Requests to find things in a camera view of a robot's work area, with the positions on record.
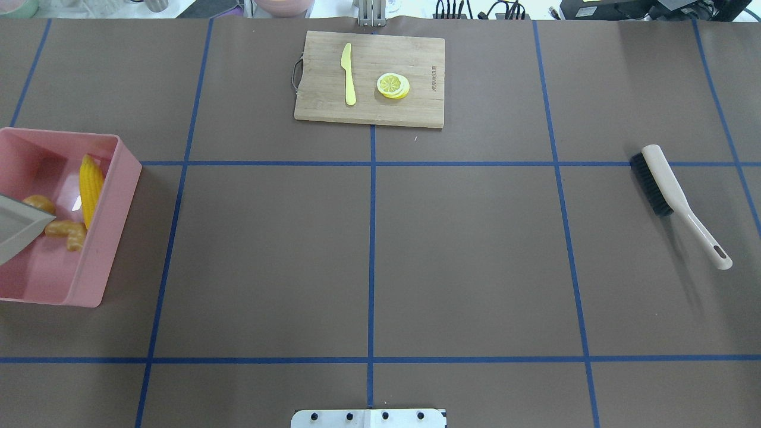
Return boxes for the beige brush black bristles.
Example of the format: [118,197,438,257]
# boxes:
[630,144,733,270]

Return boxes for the yellow toy corn cob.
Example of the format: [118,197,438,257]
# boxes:
[78,154,105,229]

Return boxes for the tan toy ginger root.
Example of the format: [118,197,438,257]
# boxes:
[44,220,87,251]

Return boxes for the brown toy potato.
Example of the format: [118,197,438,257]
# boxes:
[22,194,56,216]

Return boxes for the beige plastic dustpan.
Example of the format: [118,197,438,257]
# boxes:
[1,195,55,265]

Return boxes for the pink plastic bin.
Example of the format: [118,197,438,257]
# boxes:
[2,127,141,308]

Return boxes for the yellow plastic toy knife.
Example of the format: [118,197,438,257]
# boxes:
[340,42,357,106]

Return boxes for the yellow toy lemon slices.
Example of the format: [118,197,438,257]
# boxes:
[377,73,411,99]

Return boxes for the bamboo cutting board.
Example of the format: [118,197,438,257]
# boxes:
[294,30,445,129]

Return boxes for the pink bowl with ice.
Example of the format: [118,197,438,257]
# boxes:
[253,0,315,17]

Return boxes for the aluminium frame post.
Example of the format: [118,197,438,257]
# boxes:
[353,0,388,27]

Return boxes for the white camera mast base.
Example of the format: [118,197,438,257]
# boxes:
[290,408,448,427]

